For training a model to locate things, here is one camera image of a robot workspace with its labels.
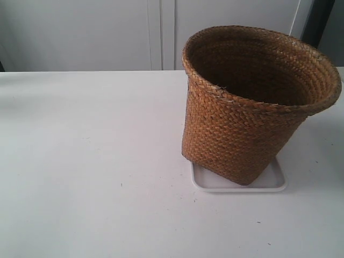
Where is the white rectangular plastic tray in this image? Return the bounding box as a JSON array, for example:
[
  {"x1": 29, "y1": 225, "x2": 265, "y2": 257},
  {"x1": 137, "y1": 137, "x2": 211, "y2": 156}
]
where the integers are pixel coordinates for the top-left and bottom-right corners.
[{"x1": 191, "y1": 158, "x2": 288, "y2": 194}]

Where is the brown woven wicker basket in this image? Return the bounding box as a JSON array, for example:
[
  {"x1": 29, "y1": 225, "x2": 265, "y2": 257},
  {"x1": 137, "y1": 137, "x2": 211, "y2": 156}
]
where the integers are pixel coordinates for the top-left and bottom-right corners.
[{"x1": 182, "y1": 25, "x2": 342, "y2": 185}]

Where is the dark vertical door frame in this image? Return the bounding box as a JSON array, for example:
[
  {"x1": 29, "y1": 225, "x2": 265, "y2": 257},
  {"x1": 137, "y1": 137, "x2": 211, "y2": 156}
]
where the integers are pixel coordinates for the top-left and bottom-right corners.
[{"x1": 301, "y1": 0, "x2": 335, "y2": 48}]

